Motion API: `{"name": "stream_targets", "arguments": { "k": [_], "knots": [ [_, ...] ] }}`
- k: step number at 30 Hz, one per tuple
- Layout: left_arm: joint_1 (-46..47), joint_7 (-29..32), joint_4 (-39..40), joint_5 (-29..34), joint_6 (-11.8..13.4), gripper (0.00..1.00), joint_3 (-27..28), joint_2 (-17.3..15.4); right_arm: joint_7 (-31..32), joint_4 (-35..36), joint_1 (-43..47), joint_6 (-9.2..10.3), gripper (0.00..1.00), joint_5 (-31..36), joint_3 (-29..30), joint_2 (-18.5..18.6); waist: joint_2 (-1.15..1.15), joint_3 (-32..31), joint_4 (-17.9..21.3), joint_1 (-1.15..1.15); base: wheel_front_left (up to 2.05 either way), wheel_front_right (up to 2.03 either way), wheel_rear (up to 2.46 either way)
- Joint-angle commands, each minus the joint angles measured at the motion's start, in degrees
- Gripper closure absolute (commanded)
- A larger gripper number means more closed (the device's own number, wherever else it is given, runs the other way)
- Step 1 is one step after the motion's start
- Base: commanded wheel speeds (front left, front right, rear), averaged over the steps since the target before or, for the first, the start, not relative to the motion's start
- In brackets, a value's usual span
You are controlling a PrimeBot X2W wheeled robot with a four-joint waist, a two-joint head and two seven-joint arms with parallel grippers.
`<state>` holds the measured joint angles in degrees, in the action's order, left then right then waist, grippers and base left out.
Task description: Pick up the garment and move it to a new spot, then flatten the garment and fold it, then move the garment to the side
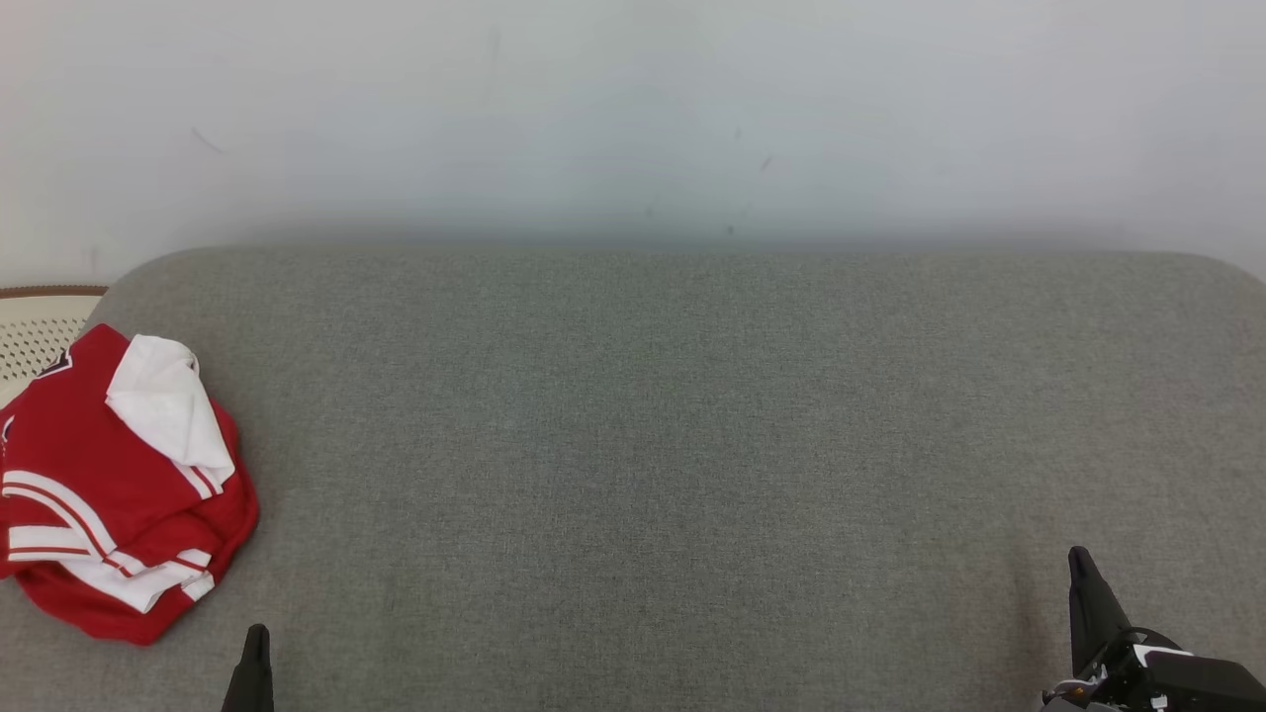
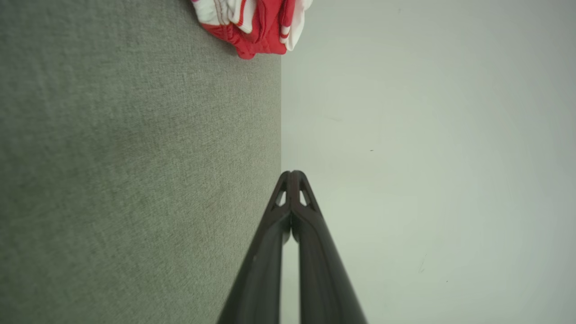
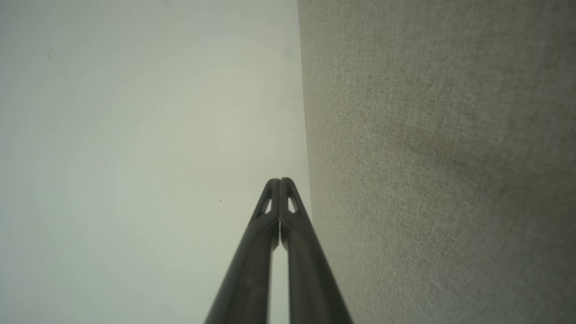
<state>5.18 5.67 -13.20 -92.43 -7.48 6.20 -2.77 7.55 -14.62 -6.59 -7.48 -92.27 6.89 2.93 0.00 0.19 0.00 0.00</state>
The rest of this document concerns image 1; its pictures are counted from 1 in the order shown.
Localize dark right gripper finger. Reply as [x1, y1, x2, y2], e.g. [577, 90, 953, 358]
[1068, 547, 1130, 675]

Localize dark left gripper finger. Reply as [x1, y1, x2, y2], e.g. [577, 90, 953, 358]
[222, 624, 275, 712]

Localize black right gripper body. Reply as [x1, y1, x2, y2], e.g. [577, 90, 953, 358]
[1040, 625, 1183, 712]

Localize red shorts with white stripe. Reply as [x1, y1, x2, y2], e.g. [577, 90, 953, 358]
[15, 334, 260, 646]

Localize white perforated laundry basket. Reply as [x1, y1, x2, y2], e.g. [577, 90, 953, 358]
[0, 285, 110, 408]

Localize grey fabric sofa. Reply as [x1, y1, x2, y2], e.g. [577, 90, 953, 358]
[0, 245, 1266, 712]

